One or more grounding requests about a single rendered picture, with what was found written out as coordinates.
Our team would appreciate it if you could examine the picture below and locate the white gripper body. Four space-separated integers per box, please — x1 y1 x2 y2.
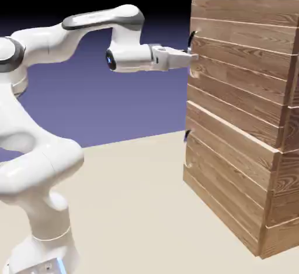
164 47 193 70

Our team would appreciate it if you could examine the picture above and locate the curved dark metal handle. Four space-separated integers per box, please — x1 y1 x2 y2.
187 30 199 78
183 129 193 168

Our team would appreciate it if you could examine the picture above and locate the wooden cabinet door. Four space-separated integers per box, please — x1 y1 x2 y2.
186 16 299 154
183 100 282 242

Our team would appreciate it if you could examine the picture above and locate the light wood cabinet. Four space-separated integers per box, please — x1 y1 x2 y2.
182 0 299 260

